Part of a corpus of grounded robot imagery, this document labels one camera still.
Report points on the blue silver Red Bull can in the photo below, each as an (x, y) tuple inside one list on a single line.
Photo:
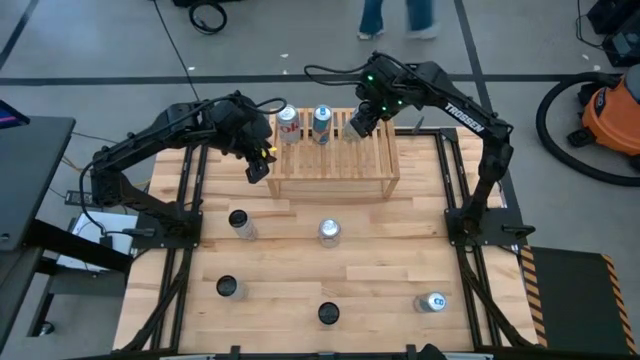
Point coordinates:
[(434, 302), (322, 127)]

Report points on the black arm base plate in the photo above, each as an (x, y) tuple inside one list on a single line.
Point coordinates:
[(192, 240), (500, 220)]

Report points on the black power brick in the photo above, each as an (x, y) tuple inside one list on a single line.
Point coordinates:
[(80, 198)]

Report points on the silver Diet Coke can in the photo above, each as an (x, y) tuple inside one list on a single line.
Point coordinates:
[(329, 230), (289, 127)]

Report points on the orange shop vacuum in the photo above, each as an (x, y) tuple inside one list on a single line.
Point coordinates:
[(615, 115), (542, 130)]

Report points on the black hazard-striped mat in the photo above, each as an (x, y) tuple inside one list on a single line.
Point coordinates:
[(575, 300)]

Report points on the black desk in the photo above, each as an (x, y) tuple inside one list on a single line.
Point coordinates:
[(30, 165)]

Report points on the person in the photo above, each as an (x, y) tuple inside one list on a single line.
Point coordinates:
[(372, 15)]

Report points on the yellow tape tag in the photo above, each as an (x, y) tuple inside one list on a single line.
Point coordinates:
[(272, 149)]

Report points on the black metal table frame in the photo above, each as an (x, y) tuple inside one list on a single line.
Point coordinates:
[(430, 133)]

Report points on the black table clamp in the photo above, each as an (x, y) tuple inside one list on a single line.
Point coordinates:
[(234, 352), (418, 127), (411, 351)]

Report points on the laptop screen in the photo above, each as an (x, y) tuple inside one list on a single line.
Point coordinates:
[(7, 117)]

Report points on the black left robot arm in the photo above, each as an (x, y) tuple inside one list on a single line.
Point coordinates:
[(140, 137)]

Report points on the white box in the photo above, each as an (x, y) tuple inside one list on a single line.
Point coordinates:
[(95, 225)]

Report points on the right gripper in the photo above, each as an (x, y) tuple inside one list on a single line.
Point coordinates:
[(387, 85)]

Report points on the black equipment case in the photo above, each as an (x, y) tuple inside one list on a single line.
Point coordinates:
[(622, 45)]

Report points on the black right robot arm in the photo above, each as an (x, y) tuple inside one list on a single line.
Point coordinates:
[(465, 117)]

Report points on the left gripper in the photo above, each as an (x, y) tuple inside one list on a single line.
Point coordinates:
[(235, 122)]

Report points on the white Celsius Peach Vibe can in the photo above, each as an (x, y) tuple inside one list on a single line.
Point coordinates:
[(245, 229)]

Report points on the slatted wooden shelf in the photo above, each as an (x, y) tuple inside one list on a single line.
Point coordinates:
[(345, 165)]

